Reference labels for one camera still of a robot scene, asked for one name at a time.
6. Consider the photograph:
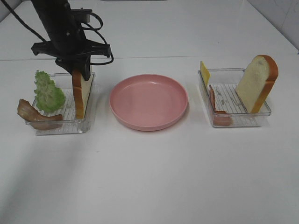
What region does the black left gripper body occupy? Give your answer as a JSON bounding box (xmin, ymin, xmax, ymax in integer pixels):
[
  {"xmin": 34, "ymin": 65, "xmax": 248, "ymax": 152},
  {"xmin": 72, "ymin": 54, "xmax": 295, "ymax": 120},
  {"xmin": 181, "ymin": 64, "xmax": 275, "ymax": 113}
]
[{"xmin": 31, "ymin": 0, "xmax": 111, "ymax": 60}]

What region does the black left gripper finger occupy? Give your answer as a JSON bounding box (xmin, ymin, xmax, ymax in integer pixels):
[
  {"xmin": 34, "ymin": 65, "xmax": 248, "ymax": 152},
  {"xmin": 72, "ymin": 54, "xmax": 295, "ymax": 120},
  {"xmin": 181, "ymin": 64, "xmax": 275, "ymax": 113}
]
[
  {"xmin": 55, "ymin": 57, "xmax": 76, "ymax": 75},
  {"xmin": 75, "ymin": 57, "xmax": 91, "ymax": 79}
]

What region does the bread slice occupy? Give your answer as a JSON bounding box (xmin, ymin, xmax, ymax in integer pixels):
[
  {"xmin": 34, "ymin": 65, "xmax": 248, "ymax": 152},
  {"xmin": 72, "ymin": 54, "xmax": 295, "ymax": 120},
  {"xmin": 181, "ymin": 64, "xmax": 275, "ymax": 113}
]
[
  {"xmin": 235, "ymin": 55, "xmax": 278, "ymax": 113},
  {"xmin": 72, "ymin": 70, "xmax": 93, "ymax": 119}
]

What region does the green lettuce leaf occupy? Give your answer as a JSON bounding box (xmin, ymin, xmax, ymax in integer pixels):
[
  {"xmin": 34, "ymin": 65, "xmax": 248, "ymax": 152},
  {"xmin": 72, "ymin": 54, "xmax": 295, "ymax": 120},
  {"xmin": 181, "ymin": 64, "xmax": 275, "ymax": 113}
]
[{"xmin": 34, "ymin": 70, "xmax": 65, "ymax": 112}]

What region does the bacon strip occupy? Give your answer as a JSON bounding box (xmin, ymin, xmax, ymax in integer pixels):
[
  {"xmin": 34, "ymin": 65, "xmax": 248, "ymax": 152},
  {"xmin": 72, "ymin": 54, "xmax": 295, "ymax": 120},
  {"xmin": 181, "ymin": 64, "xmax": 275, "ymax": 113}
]
[
  {"xmin": 17, "ymin": 99, "xmax": 63, "ymax": 130},
  {"xmin": 209, "ymin": 84, "xmax": 232, "ymax": 127}
]

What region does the yellow cheese slice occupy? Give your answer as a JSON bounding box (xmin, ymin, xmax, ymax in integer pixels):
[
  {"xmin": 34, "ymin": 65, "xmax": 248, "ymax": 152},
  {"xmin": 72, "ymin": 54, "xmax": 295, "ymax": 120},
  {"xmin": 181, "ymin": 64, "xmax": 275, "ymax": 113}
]
[{"xmin": 200, "ymin": 61, "xmax": 211, "ymax": 87}]

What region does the clear plastic tray left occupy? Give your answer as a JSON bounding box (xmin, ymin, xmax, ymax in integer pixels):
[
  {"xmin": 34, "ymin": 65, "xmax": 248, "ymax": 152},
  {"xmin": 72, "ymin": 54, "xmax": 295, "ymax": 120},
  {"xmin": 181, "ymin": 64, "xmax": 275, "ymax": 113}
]
[{"xmin": 25, "ymin": 73, "xmax": 100, "ymax": 135}]

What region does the clear plastic tray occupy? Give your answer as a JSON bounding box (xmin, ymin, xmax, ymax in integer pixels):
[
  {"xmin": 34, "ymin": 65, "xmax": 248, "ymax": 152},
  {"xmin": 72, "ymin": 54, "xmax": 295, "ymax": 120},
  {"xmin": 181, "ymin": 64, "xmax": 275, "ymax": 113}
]
[
  {"xmin": 198, "ymin": 68, "xmax": 271, "ymax": 127},
  {"xmin": 25, "ymin": 73, "xmax": 100, "ymax": 135}
]

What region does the pink round plate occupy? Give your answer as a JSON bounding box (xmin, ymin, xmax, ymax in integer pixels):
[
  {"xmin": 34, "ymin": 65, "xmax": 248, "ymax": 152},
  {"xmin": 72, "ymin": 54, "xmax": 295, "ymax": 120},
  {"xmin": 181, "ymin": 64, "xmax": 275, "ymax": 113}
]
[{"xmin": 109, "ymin": 74, "xmax": 188, "ymax": 131}]

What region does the clear plastic tray right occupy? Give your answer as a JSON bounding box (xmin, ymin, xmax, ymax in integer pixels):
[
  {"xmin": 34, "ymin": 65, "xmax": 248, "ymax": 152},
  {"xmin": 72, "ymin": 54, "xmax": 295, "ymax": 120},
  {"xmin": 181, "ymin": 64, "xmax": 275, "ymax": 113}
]
[{"xmin": 198, "ymin": 68, "xmax": 271, "ymax": 127}]

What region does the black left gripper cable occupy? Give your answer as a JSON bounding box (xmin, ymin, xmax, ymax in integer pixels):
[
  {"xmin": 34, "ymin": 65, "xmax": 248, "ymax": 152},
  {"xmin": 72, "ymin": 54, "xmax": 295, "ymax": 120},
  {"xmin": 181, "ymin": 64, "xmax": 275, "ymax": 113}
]
[{"xmin": 4, "ymin": 0, "xmax": 115, "ymax": 67}]

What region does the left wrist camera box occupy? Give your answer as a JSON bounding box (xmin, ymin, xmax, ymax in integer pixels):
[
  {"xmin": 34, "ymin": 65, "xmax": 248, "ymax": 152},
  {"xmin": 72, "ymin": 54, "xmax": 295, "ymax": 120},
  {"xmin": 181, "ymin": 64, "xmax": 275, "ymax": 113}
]
[{"xmin": 71, "ymin": 8, "xmax": 93, "ymax": 23}]

